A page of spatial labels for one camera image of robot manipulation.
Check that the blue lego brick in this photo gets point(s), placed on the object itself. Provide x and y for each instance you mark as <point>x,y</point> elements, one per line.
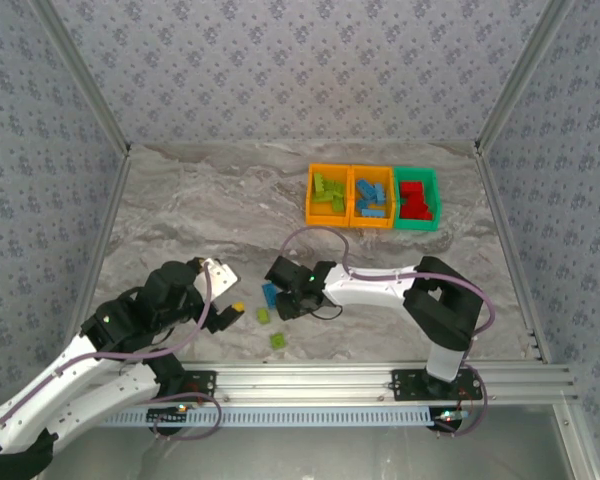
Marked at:
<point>380,193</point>
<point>365,187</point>
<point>269,294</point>
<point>364,205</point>
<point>373,213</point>

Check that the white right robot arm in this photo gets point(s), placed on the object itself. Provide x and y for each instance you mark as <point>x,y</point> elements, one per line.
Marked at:
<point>360,287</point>

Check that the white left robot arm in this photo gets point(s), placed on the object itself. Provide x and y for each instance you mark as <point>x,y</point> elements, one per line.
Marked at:
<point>45,395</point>

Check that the small lime green lego brick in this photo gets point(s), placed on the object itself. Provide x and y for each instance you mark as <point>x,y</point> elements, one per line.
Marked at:
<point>278,340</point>

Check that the orange plastic bin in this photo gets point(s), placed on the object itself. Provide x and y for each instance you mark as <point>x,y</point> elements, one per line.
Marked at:
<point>320,215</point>
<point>375,223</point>

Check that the green plastic bin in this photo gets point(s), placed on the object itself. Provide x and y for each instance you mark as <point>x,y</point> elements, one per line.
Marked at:
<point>415,225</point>

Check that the small circuit board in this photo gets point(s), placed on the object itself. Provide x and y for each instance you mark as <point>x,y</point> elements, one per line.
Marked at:
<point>450,415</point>

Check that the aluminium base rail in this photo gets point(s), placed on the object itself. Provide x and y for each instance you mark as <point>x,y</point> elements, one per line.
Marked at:
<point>305,382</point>

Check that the aluminium side rail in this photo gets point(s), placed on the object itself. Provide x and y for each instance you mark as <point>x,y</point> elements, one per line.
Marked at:
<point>102,240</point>
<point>510,250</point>

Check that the aluminium frame post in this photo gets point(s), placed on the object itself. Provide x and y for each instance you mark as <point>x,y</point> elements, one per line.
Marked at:
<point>82,75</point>
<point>520,75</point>

